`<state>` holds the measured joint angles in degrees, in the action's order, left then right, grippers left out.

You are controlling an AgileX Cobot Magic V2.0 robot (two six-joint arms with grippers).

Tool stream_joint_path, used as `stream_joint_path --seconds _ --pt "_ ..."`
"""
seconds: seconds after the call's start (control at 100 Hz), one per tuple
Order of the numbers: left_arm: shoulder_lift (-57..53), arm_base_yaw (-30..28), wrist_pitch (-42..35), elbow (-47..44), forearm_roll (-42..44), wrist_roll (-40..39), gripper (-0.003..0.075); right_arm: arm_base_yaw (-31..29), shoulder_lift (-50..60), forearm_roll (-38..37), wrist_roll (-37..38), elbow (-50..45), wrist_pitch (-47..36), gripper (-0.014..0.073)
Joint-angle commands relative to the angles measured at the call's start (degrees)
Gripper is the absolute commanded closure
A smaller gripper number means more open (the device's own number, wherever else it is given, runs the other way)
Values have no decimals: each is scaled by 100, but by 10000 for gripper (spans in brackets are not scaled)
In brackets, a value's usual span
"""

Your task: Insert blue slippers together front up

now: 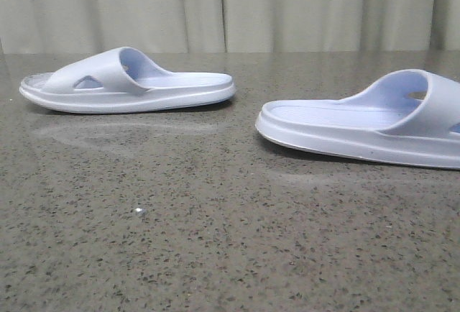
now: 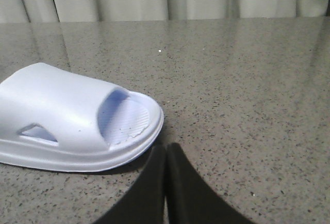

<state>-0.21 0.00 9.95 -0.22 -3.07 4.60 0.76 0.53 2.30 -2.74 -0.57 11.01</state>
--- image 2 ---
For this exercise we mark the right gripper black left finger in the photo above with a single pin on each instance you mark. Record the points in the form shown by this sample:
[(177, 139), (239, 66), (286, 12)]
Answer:
[(144, 201)]

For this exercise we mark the light blue slipper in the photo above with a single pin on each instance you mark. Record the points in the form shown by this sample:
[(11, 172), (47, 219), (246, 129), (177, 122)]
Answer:
[(56, 120)]

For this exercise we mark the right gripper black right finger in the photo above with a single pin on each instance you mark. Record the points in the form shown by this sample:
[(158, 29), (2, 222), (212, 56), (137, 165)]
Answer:
[(189, 197)]

